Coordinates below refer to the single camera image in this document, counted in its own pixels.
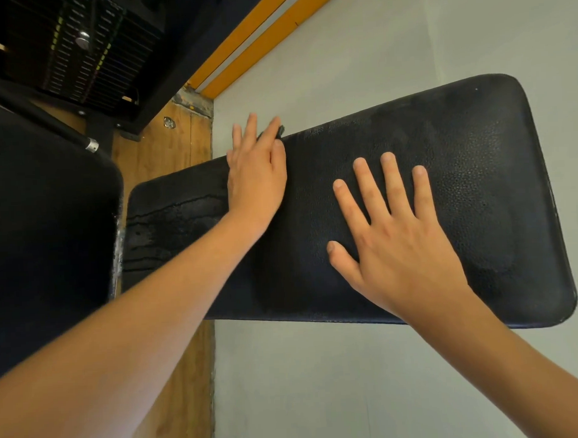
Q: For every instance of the person's left hand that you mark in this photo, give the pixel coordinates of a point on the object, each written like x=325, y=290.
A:
x=257, y=180

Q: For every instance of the person's right forearm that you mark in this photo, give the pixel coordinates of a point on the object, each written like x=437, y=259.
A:
x=521, y=369

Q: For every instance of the person's right hand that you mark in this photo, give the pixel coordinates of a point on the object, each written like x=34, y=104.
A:
x=404, y=250

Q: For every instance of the person's left forearm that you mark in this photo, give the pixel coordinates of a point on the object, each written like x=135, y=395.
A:
x=114, y=364

